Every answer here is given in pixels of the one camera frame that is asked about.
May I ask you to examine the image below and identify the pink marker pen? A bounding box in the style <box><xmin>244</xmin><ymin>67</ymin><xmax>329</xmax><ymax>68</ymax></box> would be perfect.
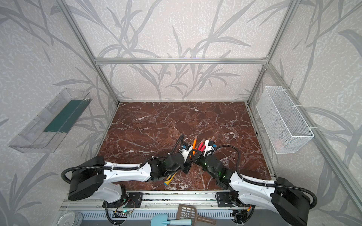
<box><xmin>198</xmin><ymin>139</ymin><xmax>205</xmax><ymax>151</ymax></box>

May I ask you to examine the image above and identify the orange marker pen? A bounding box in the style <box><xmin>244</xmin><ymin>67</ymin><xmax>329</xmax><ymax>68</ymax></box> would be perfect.
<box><xmin>192</xmin><ymin>135</ymin><xmax>198</xmax><ymax>150</ymax></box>

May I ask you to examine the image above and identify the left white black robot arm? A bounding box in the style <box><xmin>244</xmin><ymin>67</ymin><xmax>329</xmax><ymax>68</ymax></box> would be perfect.
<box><xmin>61</xmin><ymin>153</ymin><xmax>191</xmax><ymax>203</ymax></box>

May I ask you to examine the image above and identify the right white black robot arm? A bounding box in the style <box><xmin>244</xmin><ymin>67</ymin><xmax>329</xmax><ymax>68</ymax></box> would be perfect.
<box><xmin>186</xmin><ymin>151</ymin><xmax>317</xmax><ymax>226</ymax></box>

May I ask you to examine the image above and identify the yellow toy shovel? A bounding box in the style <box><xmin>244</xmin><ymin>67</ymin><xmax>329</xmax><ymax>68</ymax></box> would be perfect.
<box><xmin>164</xmin><ymin>173</ymin><xmax>177</xmax><ymax>186</ymax></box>

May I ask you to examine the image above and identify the brown toy slotted spatula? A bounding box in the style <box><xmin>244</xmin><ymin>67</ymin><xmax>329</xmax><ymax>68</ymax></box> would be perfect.
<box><xmin>176</xmin><ymin>204</ymin><xmax>216</xmax><ymax>226</ymax></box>

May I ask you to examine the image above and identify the teal toy shovel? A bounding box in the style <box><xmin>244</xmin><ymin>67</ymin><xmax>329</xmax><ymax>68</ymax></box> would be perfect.
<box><xmin>150</xmin><ymin>214</ymin><xmax>192</xmax><ymax>226</ymax></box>

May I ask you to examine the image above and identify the clear round dish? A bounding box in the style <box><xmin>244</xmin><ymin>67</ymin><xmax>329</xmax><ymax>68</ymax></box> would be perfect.
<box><xmin>56</xmin><ymin>211</ymin><xmax>84</xmax><ymax>226</ymax></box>

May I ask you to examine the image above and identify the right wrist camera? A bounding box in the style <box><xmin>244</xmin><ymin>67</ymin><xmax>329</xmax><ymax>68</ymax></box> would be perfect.
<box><xmin>203</xmin><ymin>140</ymin><xmax>217</xmax><ymax>156</ymax></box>

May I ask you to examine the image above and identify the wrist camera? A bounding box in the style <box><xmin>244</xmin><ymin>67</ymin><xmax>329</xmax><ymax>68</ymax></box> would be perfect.
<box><xmin>203</xmin><ymin>140</ymin><xmax>217</xmax><ymax>156</ymax></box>
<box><xmin>181</xmin><ymin>143</ymin><xmax>193</xmax><ymax>162</ymax></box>

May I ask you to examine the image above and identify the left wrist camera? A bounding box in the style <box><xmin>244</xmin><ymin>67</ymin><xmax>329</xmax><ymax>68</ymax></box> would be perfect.
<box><xmin>181</xmin><ymin>143</ymin><xmax>193</xmax><ymax>162</ymax></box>

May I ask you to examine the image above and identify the aluminium mounting rail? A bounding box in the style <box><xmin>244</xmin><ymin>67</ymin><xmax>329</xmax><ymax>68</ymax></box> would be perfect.
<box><xmin>58</xmin><ymin>190</ymin><xmax>278</xmax><ymax>212</ymax></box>

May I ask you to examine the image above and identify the white wire mesh basket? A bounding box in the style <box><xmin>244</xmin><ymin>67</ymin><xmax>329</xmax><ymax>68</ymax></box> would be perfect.
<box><xmin>256</xmin><ymin>86</ymin><xmax>314</xmax><ymax>154</ymax></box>

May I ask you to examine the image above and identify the clear plastic wall bin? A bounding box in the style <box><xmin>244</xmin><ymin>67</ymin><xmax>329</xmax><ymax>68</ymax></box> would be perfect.
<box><xmin>9</xmin><ymin>88</ymin><xmax>92</xmax><ymax>153</ymax></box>

